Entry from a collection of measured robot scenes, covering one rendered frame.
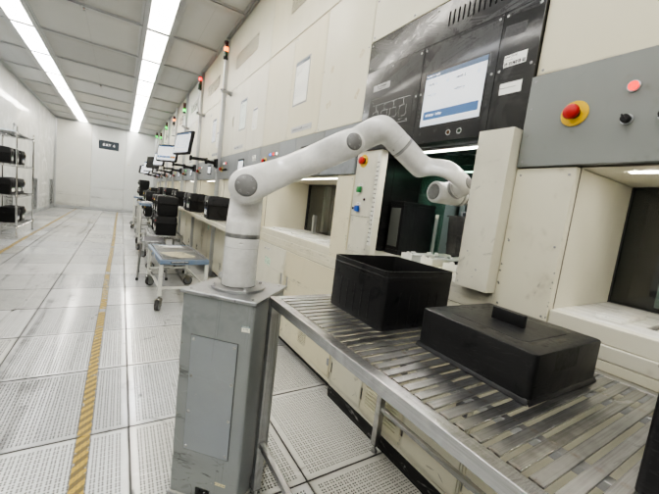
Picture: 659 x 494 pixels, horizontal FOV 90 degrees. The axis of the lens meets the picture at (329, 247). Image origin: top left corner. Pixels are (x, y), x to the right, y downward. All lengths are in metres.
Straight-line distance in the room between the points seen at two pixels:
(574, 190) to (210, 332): 1.18
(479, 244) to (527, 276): 0.17
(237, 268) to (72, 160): 13.67
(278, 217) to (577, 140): 2.41
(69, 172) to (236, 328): 13.76
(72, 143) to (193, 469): 13.80
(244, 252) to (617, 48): 1.20
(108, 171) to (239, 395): 13.70
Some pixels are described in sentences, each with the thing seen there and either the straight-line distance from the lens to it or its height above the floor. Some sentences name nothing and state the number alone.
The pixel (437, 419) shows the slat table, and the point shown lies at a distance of 0.64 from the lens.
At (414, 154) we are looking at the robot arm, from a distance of 1.32.
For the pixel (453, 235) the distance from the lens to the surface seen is 1.59.
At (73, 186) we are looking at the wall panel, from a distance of 14.70.
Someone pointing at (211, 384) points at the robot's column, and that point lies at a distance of 1.27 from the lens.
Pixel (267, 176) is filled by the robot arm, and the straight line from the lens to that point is 1.14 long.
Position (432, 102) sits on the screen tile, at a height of 1.56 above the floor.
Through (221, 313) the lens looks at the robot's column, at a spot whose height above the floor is 0.70.
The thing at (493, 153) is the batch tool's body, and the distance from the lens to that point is 1.24.
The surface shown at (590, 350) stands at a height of 0.84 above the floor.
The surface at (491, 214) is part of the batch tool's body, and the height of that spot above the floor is 1.13.
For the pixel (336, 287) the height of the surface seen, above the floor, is 0.82.
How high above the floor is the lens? 1.08
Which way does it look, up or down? 7 degrees down
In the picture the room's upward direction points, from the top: 7 degrees clockwise
